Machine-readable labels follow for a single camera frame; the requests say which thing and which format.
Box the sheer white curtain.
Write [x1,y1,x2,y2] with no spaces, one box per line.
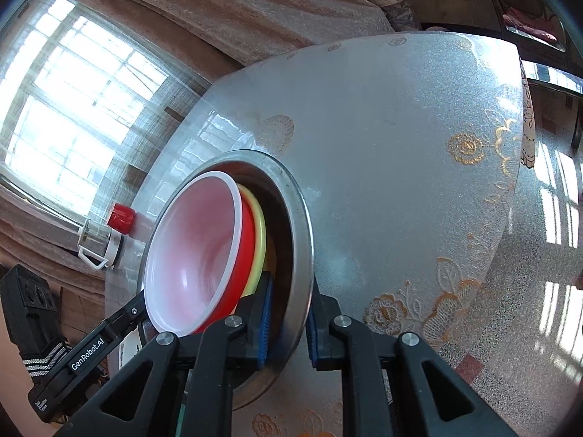
[0,0,215,237]

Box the glass kettle white handle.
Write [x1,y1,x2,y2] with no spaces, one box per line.
[77,221,126,268]

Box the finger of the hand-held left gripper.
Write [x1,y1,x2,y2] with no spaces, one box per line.
[104,290,149,340]

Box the black glossy bench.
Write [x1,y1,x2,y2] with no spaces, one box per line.
[524,61,583,146]

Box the large barred window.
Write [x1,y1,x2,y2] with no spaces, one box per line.
[0,0,169,219]

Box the brown curtain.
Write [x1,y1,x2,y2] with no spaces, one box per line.
[59,0,397,101]
[0,182,151,292]

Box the red bowl white inside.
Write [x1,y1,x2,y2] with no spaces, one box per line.
[142,170,256,335]

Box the stainless steel bowl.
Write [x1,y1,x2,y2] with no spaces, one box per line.
[137,149,315,410]

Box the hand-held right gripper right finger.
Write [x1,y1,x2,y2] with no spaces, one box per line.
[305,277,520,437]

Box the black round-back chair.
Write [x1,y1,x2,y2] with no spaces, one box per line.
[485,0,568,52]

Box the patterned bag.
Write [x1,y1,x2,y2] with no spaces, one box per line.
[351,0,420,32]

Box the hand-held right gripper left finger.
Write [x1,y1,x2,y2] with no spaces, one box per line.
[57,271,275,437]

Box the red mug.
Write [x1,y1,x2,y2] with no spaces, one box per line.
[108,203,136,231]

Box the yellow bowl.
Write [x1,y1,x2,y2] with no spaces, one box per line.
[234,183,276,296]

